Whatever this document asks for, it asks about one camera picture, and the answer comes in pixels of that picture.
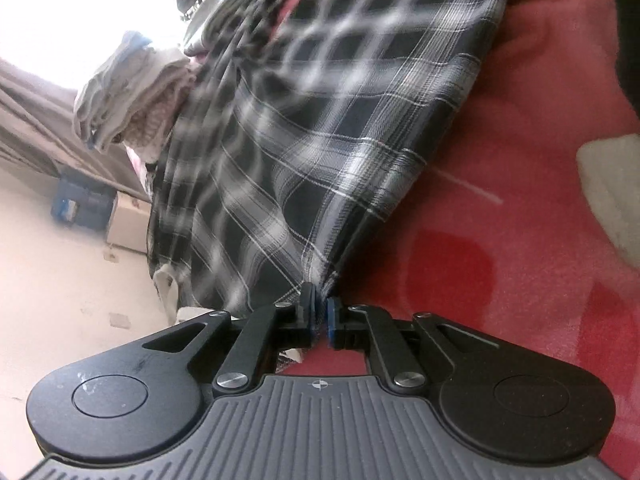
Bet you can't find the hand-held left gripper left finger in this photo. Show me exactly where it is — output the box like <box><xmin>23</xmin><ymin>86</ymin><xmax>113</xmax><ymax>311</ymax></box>
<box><xmin>142</xmin><ymin>282</ymin><xmax>318</xmax><ymax>397</ymax></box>

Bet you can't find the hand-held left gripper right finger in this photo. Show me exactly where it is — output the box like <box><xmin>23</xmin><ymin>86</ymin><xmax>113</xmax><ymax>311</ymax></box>
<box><xmin>325</xmin><ymin>297</ymin><xmax>501</xmax><ymax>397</ymax></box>

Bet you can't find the black white plaid shirt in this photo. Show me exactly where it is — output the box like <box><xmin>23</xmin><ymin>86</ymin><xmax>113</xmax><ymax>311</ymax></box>
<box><xmin>147</xmin><ymin>0</ymin><xmax>523</xmax><ymax>321</ymax></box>

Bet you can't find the beige folded clothes stack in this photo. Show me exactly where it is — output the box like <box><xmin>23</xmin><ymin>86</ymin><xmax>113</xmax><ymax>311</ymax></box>
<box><xmin>73</xmin><ymin>30</ymin><xmax>198</xmax><ymax>163</ymax></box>

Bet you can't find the pink floral blanket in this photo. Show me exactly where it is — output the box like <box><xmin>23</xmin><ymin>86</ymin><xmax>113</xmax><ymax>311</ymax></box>
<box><xmin>280</xmin><ymin>0</ymin><xmax>640</xmax><ymax>480</ymax></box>

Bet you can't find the white box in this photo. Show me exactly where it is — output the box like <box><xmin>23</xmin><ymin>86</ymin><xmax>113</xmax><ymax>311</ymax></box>
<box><xmin>104</xmin><ymin>191</ymin><xmax>155</xmax><ymax>253</ymax></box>

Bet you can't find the blue storage box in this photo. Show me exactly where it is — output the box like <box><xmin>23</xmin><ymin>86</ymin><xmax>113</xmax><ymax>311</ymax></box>
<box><xmin>50</xmin><ymin>172</ymin><xmax>118</xmax><ymax>235</ymax></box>

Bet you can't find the grey folded garment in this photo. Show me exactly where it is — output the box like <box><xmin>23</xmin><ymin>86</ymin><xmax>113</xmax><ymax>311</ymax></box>
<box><xmin>181</xmin><ymin>0</ymin><xmax>246</xmax><ymax>58</ymax></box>

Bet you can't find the brown curtain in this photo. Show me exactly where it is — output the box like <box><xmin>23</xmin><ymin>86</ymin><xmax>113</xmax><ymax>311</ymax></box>
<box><xmin>0</xmin><ymin>56</ymin><xmax>151</xmax><ymax>206</ymax></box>

